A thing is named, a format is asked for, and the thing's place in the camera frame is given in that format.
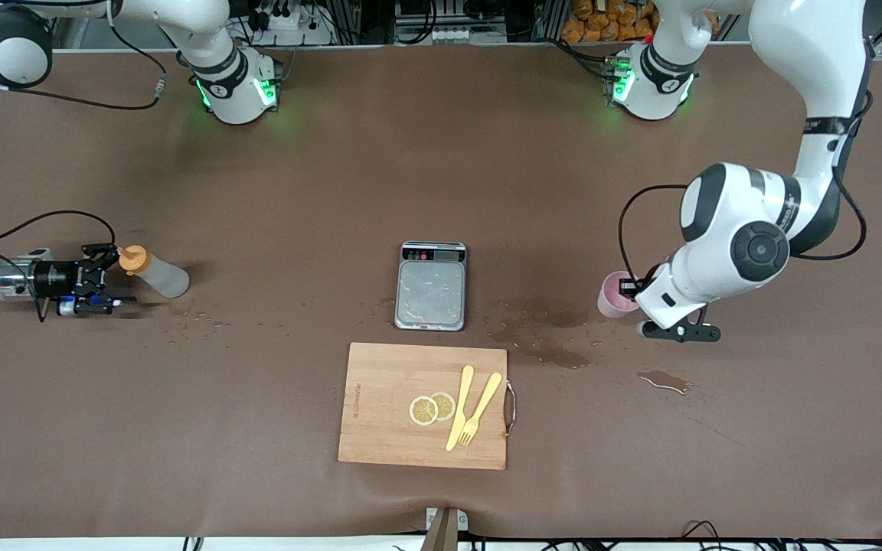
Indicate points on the white power strip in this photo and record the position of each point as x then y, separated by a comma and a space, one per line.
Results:
288, 23

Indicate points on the wooden cutting board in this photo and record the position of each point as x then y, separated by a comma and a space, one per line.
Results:
387, 428

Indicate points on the small brown liquid puddle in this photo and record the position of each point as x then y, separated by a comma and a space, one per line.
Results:
663, 380

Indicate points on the lemon slice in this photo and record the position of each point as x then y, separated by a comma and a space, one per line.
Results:
445, 404
423, 411

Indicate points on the yellow plastic knife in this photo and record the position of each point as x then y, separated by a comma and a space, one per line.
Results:
462, 398

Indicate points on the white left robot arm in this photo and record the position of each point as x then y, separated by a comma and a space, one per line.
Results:
747, 245

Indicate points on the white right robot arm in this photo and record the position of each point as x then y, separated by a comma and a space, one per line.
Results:
238, 96

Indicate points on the silver digital kitchen scale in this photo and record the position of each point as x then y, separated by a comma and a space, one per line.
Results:
429, 291

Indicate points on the metal table edge bracket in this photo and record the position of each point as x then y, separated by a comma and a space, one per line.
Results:
445, 532

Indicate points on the pink plastic cup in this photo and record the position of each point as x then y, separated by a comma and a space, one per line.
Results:
609, 298

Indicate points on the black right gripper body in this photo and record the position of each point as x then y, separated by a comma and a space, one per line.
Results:
57, 276

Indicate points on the yellow plastic fork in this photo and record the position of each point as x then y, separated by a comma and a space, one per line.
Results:
485, 399

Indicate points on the white labelled socket strip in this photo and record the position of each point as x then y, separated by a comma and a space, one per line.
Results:
449, 34

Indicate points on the large brown liquid puddle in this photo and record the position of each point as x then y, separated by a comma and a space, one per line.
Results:
556, 353

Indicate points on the translucent sauce bottle orange cap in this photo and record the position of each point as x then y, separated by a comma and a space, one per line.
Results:
165, 282

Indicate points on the orange snack bags pile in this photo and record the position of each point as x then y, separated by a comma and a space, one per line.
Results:
602, 19

